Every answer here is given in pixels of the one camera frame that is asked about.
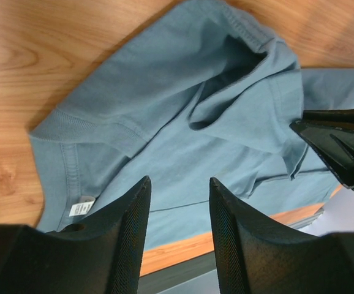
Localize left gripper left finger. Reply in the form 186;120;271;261
0;176;151;293

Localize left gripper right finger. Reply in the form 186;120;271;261
209;178;354;293

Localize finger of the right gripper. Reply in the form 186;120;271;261
290;109;354;190

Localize grey-blue t shirt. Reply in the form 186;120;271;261
29;1;354;250

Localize aluminium frame rail front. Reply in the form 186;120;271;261
138;211;328;294

